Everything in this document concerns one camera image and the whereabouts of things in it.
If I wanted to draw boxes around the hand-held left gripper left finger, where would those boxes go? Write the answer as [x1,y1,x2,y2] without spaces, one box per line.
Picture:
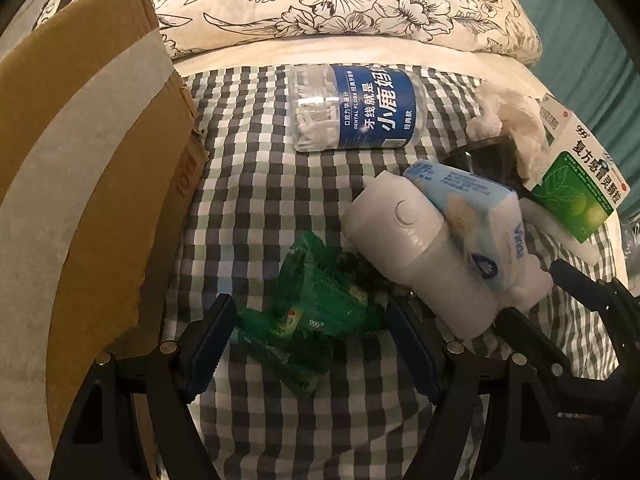
[49,292,238,480]

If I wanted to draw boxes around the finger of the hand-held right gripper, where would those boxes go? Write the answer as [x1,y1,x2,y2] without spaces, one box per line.
[547,259,621,306]
[495,304,576,386]

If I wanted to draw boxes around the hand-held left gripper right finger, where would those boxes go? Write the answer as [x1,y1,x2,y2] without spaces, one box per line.
[385,297,591,480]

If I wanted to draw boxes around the white block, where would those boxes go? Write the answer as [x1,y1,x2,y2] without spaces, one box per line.
[520,197,613,267]

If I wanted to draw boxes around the green and white medicine box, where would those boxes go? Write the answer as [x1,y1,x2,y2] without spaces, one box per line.
[520,92,628,246]

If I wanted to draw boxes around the bag of green sachets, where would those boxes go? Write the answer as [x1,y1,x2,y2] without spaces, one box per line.
[235,232,388,396]

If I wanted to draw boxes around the light blue tissue pack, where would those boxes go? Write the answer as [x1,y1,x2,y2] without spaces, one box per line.
[402,159,526,293]

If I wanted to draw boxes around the white plastic bottle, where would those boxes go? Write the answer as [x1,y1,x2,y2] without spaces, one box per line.
[341,170,506,338]

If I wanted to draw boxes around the white tissue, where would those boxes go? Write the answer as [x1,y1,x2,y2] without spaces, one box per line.
[467,85,556,181]

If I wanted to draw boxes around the blue label dental floss jar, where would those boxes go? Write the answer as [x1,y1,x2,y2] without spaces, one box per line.
[287,64,428,153]

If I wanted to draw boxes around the brown cardboard box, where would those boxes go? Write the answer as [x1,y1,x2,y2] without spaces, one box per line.
[0,0,211,461]

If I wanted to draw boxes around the grey checked cloth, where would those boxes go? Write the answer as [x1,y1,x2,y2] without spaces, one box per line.
[165,67,626,480]

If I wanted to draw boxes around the teal curtain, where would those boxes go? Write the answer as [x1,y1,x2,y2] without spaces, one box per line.
[492,0,640,176]

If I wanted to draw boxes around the floral print duvet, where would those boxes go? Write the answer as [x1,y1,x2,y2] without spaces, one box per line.
[30,0,543,66]

